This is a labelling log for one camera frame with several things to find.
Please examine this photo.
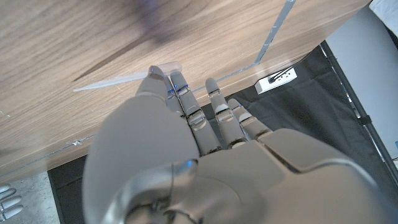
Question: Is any black power strip cord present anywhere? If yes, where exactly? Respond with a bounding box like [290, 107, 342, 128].
[269, 53, 312, 83]

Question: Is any white power strip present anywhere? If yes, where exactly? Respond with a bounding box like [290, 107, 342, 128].
[254, 67, 298, 95]

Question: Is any person in white shorts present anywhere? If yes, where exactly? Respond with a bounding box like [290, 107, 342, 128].
[369, 0, 398, 47]

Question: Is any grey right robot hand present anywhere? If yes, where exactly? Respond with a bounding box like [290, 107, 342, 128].
[0, 183, 24, 222]

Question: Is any black fabric backdrop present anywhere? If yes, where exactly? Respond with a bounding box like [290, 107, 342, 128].
[46, 40, 398, 224]

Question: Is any black backdrop stand pole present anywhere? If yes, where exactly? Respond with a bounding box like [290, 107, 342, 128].
[319, 40, 398, 179]

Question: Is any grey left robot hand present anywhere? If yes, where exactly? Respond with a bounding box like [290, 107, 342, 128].
[82, 65, 398, 224]

